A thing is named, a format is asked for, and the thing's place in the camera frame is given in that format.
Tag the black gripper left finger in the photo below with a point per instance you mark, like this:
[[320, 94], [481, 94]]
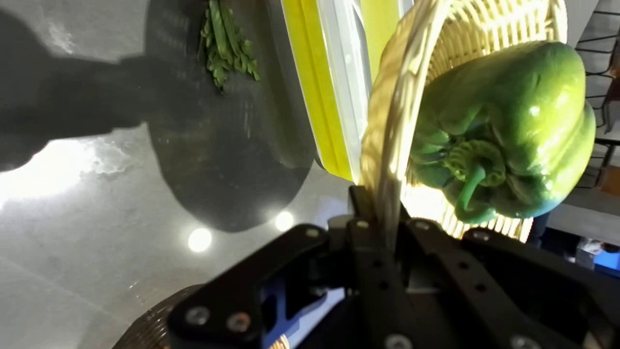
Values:
[[371, 284]]

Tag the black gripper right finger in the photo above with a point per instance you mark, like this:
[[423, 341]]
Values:
[[466, 278]]

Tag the green bell pepper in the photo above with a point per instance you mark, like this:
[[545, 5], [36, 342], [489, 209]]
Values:
[[516, 123]]

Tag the yellow plastic container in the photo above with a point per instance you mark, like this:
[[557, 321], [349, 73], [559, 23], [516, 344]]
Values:
[[336, 85]]

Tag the orange toy carrot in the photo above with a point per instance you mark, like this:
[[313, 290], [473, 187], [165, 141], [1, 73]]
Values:
[[225, 46]]

